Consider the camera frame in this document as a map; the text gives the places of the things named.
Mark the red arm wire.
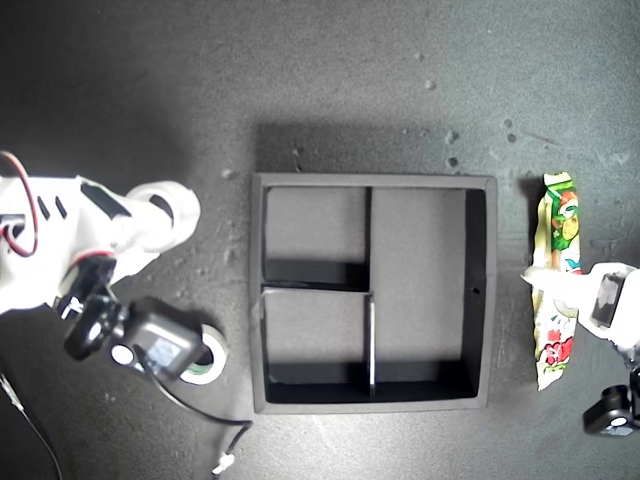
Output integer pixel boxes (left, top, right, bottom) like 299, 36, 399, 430
0, 151, 40, 257

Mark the black camera cable white plug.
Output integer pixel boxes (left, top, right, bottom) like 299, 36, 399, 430
134, 349, 255, 476

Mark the thin black cable white connector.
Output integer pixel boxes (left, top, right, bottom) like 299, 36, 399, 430
0, 372, 64, 480

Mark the green printed snack bar wrapper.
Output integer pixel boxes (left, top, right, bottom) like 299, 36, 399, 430
530, 170, 582, 393

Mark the wide white tape roll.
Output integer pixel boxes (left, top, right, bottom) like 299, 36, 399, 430
125, 181, 202, 253

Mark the white tape roll green core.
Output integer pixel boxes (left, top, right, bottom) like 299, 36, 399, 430
178, 323, 230, 386

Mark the black tray with wells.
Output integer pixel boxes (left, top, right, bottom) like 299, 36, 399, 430
250, 172, 499, 416

